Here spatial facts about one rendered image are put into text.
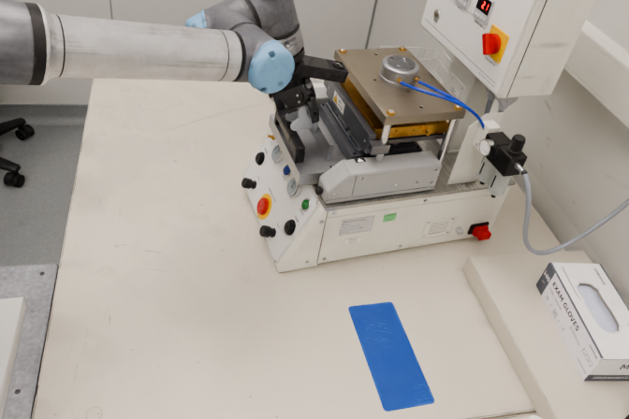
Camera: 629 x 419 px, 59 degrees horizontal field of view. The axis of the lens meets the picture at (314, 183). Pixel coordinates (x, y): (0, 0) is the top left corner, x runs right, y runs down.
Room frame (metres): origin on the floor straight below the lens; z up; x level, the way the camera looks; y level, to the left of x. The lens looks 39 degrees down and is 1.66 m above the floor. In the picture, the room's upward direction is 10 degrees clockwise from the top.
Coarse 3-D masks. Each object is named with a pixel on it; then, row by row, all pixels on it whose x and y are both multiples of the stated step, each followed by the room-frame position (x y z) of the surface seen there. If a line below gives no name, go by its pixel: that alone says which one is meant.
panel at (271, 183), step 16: (272, 144) 1.07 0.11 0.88; (272, 160) 1.03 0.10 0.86; (256, 176) 1.04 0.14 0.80; (272, 176) 1.00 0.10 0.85; (288, 176) 0.96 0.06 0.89; (256, 192) 1.00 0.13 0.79; (272, 192) 0.96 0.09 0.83; (304, 192) 0.89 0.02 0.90; (272, 208) 0.93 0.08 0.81; (288, 208) 0.90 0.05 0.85; (272, 224) 0.89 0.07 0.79; (304, 224) 0.83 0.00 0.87; (272, 240) 0.86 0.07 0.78; (288, 240) 0.83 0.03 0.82; (272, 256) 0.83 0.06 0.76
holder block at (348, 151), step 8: (320, 104) 1.10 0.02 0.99; (320, 112) 1.09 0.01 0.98; (328, 112) 1.07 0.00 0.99; (328, 120) 1.05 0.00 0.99; (328, 128) 1.04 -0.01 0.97; (336, 128) 1.01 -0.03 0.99; (336, 136) 1.00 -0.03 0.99; (344, 136) 0.99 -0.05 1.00; (344, 144) 0.96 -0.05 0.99; (416, 144) 1.01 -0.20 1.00; (344, 152) 0.95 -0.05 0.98; (352, 152) 0.93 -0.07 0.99; (360, 152) 0.94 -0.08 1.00; (392, 152) 0.96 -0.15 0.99; (400, 152) 0.97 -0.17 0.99; (408, 152) 0.98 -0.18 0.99
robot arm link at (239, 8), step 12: (228, 0) 0.89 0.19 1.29; (240, 0) 0.89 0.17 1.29; (204, 12) 0.86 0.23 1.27; (216, 12) 0.86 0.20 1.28; (228, 12) 0.85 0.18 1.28; (240, 12) 0.87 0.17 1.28; (252, 12) 0.88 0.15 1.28; (192, 24) 0.83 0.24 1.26; (204, 24) 0.83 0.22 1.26; (216, 24) 0.83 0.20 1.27; (228, 24) 0.82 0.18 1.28
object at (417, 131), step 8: (344, 88) 1.08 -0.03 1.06; (352, 88) 1.08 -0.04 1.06; (352, 96) 1.05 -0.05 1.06; (360, 96) 1.05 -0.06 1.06; (360, 104) 1.02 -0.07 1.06; (360, 112) 1.00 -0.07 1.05; (368, 112) 0.99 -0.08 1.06; (368, 120) 0.97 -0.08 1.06; (376, 120) 0.97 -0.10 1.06; (376, 128) 0.94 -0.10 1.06; (392, 128) 0.95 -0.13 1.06; (400, 128) 0.96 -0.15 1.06; (408, 128) 0.97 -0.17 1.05; (416, 128) 0.98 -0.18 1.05; (424, 128) 0.99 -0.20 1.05; (432, 128) 1.00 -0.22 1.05; (440, 128) 1.00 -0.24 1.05; (376, 136) 0.94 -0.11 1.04; (392, 136) 0.96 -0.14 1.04; (400, 136) 0.96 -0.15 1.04; (408, 136) 0.97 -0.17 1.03; (416, 136) 0.98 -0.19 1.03; (424, 136) 0.99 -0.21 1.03; (432, 136) 1.00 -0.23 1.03; (440, 136) 1.01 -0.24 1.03
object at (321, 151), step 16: (272, 128) 1.03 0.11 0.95; (320, 128) 0.98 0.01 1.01; (288, 144) 0.96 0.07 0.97; (304, 144) 0.97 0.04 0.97; (320, 144) 0.96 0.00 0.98; (336, 144) 0.99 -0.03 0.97; (288, 160) 0.93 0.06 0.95; (304, 160) 0.91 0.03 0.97; (320, 160) 0.92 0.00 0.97; (336, 160) 0.93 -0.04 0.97; (304, 176) 0.87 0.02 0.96
